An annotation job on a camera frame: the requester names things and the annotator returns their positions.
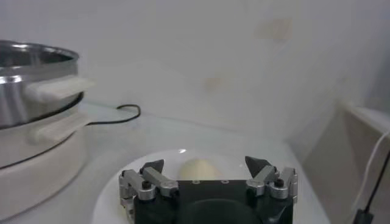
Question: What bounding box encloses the white steamed baozi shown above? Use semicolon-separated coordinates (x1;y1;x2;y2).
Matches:
178;158;225;181

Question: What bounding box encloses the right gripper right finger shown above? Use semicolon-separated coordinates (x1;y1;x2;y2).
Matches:
244;155;299;201

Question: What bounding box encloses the white round plate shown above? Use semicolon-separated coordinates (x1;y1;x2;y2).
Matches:
91;148;332;224

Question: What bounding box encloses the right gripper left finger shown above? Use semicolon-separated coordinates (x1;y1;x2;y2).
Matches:
118;159;180;202

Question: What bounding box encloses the white side table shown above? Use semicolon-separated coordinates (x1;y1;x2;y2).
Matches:
301;103;390;224

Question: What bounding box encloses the black cable with inline box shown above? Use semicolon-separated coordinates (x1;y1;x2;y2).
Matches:
352;152;390;224

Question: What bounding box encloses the black cooker power cable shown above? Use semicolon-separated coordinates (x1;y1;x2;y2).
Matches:
87;103;142;126

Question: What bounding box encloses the white charger cable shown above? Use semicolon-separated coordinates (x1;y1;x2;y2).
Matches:
355;130;390;211

